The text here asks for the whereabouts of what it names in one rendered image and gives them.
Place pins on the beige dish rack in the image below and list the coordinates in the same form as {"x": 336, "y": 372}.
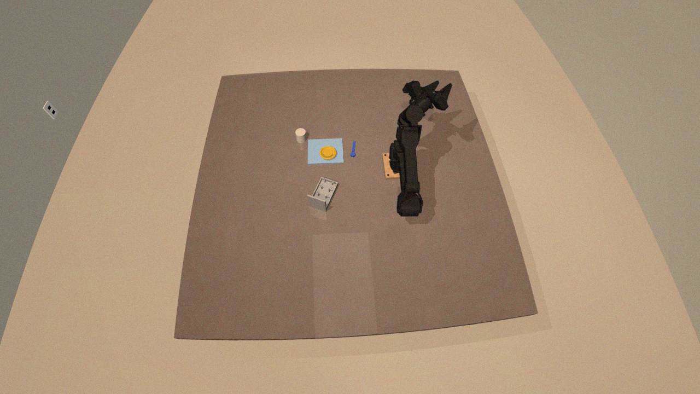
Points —
{"x": 322, "y": 194}

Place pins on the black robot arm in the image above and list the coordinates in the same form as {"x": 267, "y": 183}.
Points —
{"x": 402, "y": 153}

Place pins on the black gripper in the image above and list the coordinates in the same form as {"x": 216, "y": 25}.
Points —
{"x": 438, "y": 98}

